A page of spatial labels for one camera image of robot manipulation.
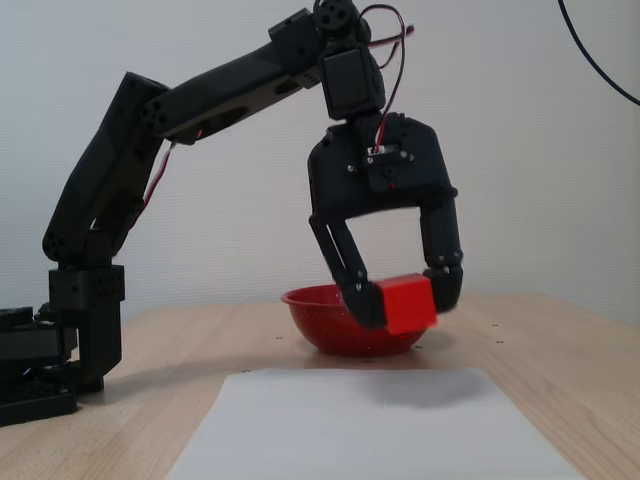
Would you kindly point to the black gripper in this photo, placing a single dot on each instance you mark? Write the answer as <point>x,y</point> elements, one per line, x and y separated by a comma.
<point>340,187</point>

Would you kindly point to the red cube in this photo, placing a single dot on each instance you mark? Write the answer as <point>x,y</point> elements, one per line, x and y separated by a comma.
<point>407,305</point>

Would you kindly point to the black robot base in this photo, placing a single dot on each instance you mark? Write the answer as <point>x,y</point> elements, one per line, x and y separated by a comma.
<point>30,360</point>

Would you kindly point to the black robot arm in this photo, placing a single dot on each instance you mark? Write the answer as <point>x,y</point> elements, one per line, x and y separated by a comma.
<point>225,95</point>

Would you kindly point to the red speckled bowl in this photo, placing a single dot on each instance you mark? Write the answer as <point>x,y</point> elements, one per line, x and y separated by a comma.
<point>325,330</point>

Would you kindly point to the white paper sheet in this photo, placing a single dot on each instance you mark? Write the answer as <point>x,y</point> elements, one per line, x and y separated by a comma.
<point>360,430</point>

